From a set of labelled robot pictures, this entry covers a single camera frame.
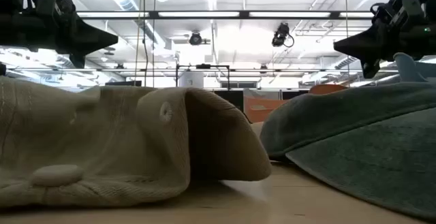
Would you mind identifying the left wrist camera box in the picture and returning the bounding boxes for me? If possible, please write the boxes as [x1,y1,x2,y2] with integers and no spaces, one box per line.
[36,0,75,17]

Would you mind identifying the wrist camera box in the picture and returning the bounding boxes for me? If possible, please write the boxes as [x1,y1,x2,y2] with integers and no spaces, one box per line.
[36,0,75,17]
[391,0,425,27]

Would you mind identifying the black partition panel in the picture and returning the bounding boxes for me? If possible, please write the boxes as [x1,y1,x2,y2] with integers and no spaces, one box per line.
[213,89,245,113]

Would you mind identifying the green cap hat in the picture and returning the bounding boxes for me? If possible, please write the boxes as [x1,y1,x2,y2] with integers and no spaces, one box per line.
[260,82,436,222]

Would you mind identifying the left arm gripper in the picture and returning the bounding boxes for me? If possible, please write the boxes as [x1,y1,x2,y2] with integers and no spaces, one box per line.
[30,14,119,69]

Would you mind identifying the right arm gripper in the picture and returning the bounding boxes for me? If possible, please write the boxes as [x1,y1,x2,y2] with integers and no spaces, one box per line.
[334,21,429,80]

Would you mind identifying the orange plastic basket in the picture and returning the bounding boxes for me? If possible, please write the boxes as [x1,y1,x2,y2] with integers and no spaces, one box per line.
[243,83,349,123]

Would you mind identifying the black overhead camera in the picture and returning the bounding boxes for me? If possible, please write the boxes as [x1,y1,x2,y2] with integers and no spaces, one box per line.
[271,22,295,48]

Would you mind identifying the beige cap hat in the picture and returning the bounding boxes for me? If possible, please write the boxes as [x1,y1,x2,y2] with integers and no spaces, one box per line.
[0,76,273,208]

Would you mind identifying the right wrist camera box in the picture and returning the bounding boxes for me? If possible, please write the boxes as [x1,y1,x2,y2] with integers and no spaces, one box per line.
[391,0,425,27]

